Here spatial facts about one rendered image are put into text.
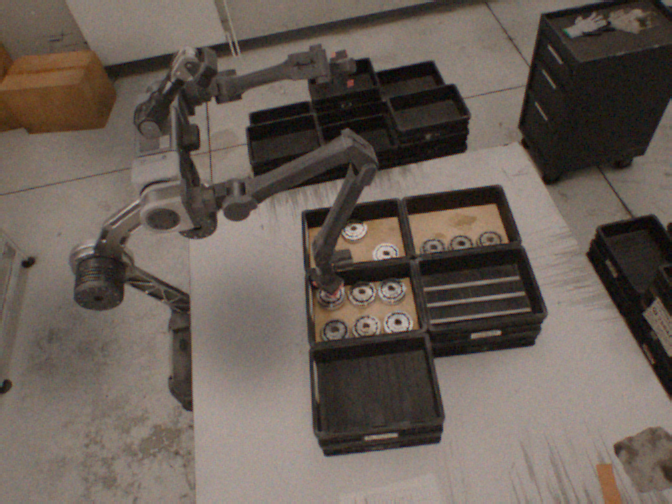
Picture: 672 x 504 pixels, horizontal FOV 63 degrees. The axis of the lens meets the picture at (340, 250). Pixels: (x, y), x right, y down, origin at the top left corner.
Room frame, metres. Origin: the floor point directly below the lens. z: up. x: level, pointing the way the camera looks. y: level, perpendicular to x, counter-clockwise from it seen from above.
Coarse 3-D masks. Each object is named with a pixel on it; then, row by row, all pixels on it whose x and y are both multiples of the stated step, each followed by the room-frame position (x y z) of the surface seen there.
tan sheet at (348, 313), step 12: (348, 288) 1.10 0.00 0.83; (408, 288) 1.06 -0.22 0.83; (348, 300) 1.05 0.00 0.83; (408, 300) 1.01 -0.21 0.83; (324, 312) 1.02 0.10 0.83; (336, 312) 1.01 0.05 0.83; (348, 312) 1.00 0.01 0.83; (360, 312) 0.99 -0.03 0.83; (372, 312) 0.98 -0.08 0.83; (384, 312) 0.97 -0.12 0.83; (408, 312) 0.96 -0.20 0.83; (348, 324) 0.95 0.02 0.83; (396, 324) 0.92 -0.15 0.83
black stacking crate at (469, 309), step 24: (432, 264) 1.10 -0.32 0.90; (456, 264) 1.10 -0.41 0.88; (480, 264) 1.09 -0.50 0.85; (504, 264) 1.09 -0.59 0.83; (480, 288) 1.01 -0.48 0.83; (504, 288) 0.99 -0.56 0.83; (528, 288) 0.95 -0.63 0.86; (432, 312) 0.94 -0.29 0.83; (456, 312) 0.93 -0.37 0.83; (480, 312) 0.91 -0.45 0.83; (528, 312) 0.88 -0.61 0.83; (432, 336) 0.83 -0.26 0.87; (456, 336) 0.83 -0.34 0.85
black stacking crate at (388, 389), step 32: (320, 352) 0.82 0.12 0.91; (352, 352) 0.82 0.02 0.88; (384, 352) 0.81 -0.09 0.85; (416, 352) 0.80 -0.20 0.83; (320, 384) 0.75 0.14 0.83; (352, 384) 0.73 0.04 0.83; (384, 384) 0.71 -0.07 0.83; (416, 384) 0.69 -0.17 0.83; (320, 416) 0.64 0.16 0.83; (352, 416) 0.62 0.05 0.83; (384, 416) 0.60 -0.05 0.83; (416, 416) 0.58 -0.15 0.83
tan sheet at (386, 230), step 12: (312, 228) 1.42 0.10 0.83; (372, 228) 1.37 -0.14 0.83; (384, 228) 1.36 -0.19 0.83; (396, 228) 1.34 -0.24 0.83; (312, 240) 1.36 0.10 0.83; (372, 240) 1.31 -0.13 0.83; (384, 240) 1.30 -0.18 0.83; (396, 240) 1.29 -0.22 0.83; (312, 252) 1.30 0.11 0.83; (360, 252) 1.26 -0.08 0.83; (372, 252) 1.25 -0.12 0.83; (312, 264) 1.24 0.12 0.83
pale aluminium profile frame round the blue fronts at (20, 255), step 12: (0, 228) 2.23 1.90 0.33; (0, 240) 2.16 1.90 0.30; (12, 240) 2.23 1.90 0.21; (0, 252) 2.09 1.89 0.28; (12, 252) 2.20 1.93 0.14; (24, 252) 2.23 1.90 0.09; (12, 264) 2.11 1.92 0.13; (24, 264) 2.20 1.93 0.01; (12, 276) 2.02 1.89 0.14; (12, 288) 1.94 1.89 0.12; (12, 300) 1.87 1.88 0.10; (0, 312) 1.78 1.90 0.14; (0, 324) 1.70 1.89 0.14; (0, 336) 1.62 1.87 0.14; (0, 348) 1.56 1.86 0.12; (0, 384) 1.38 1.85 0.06
